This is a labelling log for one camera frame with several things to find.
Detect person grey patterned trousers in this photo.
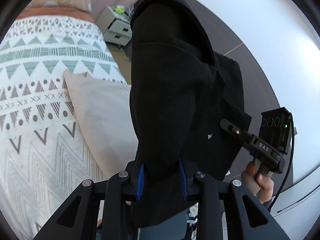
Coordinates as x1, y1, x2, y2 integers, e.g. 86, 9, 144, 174
127, 205, 198, 240

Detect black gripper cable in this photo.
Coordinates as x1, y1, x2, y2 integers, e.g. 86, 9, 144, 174
268, 112, 297, 210

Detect white bedside cabinet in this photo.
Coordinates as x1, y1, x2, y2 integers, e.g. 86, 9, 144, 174
95, 7, 132, 46

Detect folded beige cloth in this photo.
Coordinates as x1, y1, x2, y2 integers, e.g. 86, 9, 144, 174
63, 70, 138, 178

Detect patterned white duvet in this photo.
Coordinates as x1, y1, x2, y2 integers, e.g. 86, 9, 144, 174
1, 7, 128, 239

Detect black button-up shirt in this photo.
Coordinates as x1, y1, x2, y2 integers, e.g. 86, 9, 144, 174
130, 0, 251, 228

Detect person right hand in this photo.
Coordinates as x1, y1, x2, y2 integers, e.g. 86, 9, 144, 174
241, 161, 274, 204

